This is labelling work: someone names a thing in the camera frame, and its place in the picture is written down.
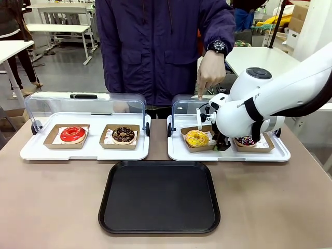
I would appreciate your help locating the yellow fabric bundle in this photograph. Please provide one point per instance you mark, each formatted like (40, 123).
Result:
(281, 20)

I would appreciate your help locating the white storage box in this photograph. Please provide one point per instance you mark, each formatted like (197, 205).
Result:
(293, 37)

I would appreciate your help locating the white printed paper liner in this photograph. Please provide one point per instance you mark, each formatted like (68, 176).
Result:
(107, 139)
(263, 141)
(212, 142)
(56, 140)

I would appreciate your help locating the red glazed donut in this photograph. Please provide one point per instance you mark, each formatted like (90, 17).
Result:
(66, 137)

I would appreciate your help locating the background person in dark clothes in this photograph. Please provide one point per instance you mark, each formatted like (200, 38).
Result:
(7, 15)

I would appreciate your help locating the background person in blue apron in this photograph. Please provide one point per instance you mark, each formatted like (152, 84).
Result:
(243, 18)

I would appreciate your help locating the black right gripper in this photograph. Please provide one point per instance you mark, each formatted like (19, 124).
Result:
(222, 138)

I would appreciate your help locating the chocolate donut with colourful sprinkles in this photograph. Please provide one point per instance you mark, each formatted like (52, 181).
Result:
(245, 140)

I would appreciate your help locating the person in navy jacket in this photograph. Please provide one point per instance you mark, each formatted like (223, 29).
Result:
(155, 52)

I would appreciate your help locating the person's right hand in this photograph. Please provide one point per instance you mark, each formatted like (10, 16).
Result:
(121, 107)

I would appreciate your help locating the white workbench with frame legs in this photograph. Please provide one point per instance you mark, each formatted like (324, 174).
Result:
(57, 28)

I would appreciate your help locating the chocolate glazed donut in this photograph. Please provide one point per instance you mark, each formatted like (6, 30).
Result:
(116, 138)

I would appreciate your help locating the white workbench with shelf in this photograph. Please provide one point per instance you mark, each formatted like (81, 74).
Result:
(59, 6)

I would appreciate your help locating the yellow glazed donut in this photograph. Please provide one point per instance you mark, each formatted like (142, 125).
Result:
(192, 140)

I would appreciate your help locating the colourful patterned bag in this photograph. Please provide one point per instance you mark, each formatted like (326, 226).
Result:
(242, 43)

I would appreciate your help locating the person's left hand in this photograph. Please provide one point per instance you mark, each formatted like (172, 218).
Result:
(211, 70)

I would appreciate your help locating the black plastic serving tray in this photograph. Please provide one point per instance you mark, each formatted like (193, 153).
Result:
(158, 197)

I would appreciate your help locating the black wristwatch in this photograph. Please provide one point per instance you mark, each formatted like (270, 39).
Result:
(216, 46)

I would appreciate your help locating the white table with white leg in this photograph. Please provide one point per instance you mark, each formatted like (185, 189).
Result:
(13, 49)

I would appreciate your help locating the brown cardboard food tray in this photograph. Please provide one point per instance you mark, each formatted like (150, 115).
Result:
(103, 145)
(51, 143)
(197, 150)
(267, 146)

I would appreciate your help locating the large white table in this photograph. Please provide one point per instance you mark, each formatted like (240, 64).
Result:
(259, 57)

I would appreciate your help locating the clear domed display lid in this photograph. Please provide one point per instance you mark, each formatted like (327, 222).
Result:
(181, 109)
(52, 103)

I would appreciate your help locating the white display case base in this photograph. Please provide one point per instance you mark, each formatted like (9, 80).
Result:
(93, 153)
(233, 157)

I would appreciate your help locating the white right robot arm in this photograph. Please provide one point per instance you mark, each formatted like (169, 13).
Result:
(285, 85)

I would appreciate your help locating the black metal pole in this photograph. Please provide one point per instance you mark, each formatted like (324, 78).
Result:
(276, 23)

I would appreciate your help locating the green fabric piece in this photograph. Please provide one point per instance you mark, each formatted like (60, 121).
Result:
(262, 26)

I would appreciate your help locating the brown cardboard box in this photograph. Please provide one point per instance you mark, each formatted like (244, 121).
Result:
(298, 15)

